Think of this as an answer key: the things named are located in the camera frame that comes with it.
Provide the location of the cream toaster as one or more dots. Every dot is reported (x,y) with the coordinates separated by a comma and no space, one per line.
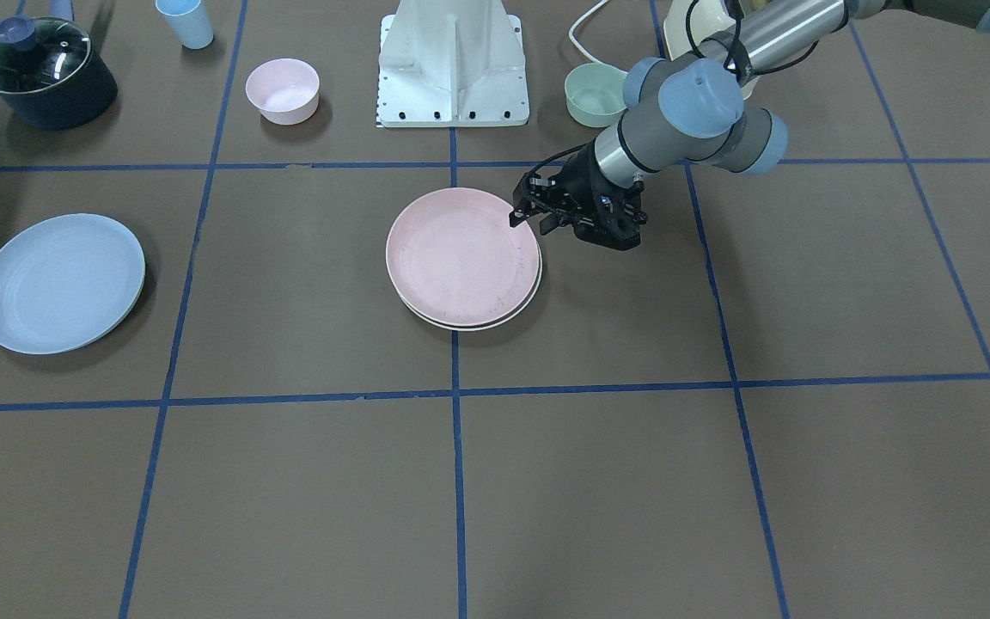
(684,34)

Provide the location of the green bowl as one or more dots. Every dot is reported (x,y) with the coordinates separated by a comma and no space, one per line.
(594,94)

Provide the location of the dark blue pot with lid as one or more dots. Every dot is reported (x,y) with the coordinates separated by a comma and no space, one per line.
(51,73)

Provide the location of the light blue cup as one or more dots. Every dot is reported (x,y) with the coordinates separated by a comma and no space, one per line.
(189,20)

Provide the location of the green plate under blue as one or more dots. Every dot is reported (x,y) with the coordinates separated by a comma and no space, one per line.
(108,286)

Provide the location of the cream plate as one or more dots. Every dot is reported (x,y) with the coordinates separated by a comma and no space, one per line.
(486,325)

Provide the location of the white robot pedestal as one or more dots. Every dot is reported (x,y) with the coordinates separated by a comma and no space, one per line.
(451,64)

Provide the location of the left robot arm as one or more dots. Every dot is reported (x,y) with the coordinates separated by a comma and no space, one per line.
(691,110)

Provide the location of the pink plate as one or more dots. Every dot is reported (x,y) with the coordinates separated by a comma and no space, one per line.
(452,255)

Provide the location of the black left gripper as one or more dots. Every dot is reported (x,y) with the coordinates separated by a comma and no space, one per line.
(582,176)

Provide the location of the pink bowl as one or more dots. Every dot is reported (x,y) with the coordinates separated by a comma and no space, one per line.
(286,91)

